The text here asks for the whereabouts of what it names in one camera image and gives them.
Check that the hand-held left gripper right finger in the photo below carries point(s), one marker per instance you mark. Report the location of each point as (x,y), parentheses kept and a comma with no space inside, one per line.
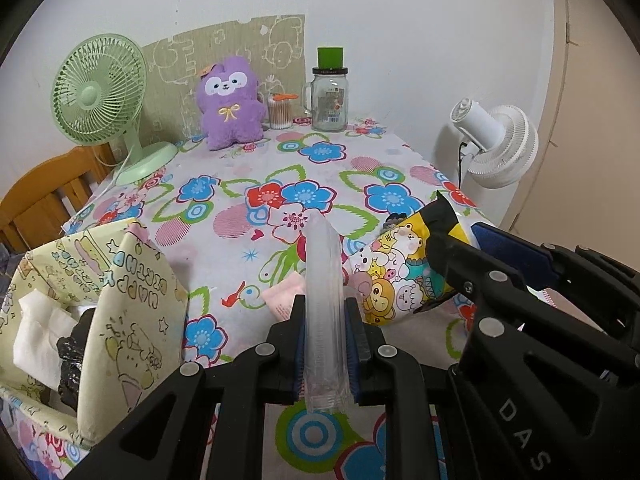
(357,355)

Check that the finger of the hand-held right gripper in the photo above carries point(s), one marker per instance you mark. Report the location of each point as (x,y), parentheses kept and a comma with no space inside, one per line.
(460,265)
(515,255)

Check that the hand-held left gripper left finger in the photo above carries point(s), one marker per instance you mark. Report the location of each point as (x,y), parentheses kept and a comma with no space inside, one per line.
(285,350)

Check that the yellow cartoon print packet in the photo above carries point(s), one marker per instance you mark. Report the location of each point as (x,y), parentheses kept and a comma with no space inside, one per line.
(395,270)

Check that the yellow cartoon paper bag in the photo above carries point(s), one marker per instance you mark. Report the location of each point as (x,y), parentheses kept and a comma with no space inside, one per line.
(125,310)

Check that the black plastic bag roll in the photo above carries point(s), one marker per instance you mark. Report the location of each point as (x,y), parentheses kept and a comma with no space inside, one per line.
(70,360)

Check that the white tissue stack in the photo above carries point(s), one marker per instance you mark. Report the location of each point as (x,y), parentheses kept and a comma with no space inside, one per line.
(40,340)

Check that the pink packet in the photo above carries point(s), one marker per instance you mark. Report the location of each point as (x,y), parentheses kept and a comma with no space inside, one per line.
(285,295)

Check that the white standing fan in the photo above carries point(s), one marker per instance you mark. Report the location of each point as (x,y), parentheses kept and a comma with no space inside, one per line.
(505,145)

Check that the beige door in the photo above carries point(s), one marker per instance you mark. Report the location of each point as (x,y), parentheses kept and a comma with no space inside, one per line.
(600,135)

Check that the floral tablecloth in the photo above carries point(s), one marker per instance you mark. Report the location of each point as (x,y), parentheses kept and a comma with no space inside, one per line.
(325,175)

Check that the glass jar green lid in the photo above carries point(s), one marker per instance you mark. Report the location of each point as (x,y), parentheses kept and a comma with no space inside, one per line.
(327,105)

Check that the cotton swab jar orange lid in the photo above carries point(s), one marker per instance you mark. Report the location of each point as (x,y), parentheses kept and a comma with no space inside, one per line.
(281,115)

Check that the purple plush toy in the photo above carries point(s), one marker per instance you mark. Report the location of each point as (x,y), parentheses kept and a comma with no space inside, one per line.
(227,120)

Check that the wooden chair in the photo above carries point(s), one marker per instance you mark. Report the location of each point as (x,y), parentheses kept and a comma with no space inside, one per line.
(40,185)

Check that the green cartoon print board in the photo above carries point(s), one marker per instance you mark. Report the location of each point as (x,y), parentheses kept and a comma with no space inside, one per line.
(250,40)

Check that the green desk fan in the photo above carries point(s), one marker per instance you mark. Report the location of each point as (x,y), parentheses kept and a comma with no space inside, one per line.
(90,97)

